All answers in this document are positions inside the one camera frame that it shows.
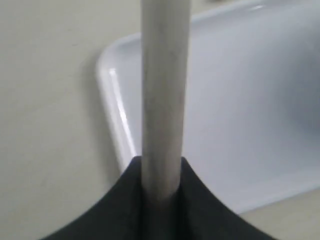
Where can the white rectangular tray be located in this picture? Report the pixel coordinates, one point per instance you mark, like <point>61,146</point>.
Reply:
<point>251,127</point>

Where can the white drumstick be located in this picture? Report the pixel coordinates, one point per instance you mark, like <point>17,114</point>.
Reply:
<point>165,26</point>

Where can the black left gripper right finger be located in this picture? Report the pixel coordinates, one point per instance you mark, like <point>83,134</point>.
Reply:
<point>202,216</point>

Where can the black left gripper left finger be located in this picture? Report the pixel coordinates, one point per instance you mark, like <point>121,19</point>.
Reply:
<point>117,216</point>

